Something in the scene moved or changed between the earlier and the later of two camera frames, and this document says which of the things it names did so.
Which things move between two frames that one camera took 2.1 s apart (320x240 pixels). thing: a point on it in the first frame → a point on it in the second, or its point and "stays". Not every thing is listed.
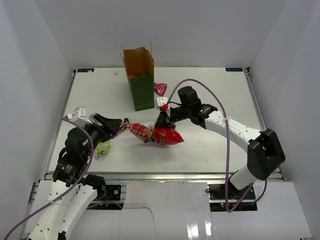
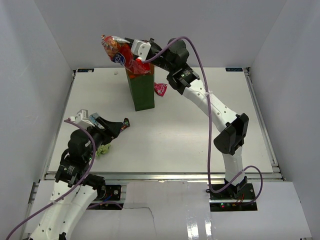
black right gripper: (163, 121) → (130, 40)
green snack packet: (102, 148) stays
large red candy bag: (146, 132) → (119, 50)
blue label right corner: (234, 69) stays
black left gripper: (110, 127) stays
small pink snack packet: (160, 88) stays
